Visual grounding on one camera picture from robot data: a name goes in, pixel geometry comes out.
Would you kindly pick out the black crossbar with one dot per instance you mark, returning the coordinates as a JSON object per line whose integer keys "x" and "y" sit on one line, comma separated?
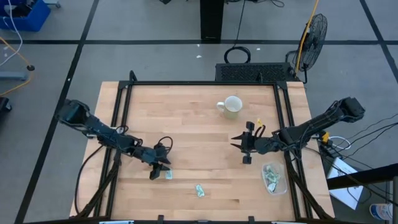
{"x": 363, "y": 178}

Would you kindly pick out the small yellow tag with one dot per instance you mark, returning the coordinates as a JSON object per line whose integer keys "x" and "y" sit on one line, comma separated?
{"x": 259, "y": 121}

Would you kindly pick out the black floor fan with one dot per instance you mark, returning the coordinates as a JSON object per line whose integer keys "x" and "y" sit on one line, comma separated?
{"x": 312, "y": 40}

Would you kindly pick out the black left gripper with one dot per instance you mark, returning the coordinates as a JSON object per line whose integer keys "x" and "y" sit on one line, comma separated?
{"x": 149, "y": 154}

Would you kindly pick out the black metal table frame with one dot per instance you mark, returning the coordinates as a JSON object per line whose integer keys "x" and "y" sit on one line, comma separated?
{"x": 202, "y": 83}

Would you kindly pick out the blue plastic bin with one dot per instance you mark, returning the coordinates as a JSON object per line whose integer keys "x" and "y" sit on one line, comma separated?
{"x": 23, "y": 15}

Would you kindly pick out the black upright column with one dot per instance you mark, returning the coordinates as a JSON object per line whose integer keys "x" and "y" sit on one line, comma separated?
{"x": 212, "y": 18}

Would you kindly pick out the black vented computer case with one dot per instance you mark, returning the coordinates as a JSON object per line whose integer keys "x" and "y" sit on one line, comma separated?
{"x": 252, "y": 72}

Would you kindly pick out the black frame clamp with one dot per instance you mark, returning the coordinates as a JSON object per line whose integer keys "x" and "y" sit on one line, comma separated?
{"x": 251, "y": 219}
{"x": 160, "y": 218}

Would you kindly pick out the clear plastic bottle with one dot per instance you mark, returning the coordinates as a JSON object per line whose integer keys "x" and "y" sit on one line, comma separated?
{"x": 381, "y": 211}

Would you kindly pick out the green-white sweetener packet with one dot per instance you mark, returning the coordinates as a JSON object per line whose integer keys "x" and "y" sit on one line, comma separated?
{"x": 168, "y": 174}
{"x": 275, "y": 178}
{"x": 200, "y": 190}
{"x": 271, "y": 187}
{"x": 268, "y": 170}

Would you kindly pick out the clear plastic bin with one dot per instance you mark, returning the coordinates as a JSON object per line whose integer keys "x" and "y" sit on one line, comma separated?
{"x": 282, "y": 188}

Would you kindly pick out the black floor disc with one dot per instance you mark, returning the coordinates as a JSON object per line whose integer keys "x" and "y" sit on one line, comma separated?
{"x": 30, "y": 67}

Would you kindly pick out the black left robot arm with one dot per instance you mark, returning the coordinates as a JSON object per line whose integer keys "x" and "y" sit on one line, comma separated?
{"x": 99, "y": 130}

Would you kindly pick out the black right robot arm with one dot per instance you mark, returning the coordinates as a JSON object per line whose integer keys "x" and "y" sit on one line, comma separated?
{"x": 311, "y": 126}

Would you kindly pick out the white aluminium bar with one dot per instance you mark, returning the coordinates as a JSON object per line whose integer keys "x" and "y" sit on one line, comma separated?
{"x": 284, "y": 222}
{"x": 116, "y": 222}

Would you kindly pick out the pale green ceramic mug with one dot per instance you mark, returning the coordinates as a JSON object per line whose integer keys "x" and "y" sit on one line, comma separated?
{"x": 233, "y": 104}

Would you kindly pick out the white cardboard box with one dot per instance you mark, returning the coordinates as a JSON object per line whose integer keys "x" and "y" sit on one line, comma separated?
{"x": 345, "y": 194}

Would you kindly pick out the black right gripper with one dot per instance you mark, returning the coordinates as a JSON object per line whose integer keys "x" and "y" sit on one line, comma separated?
{"x": 259, "y": 144}

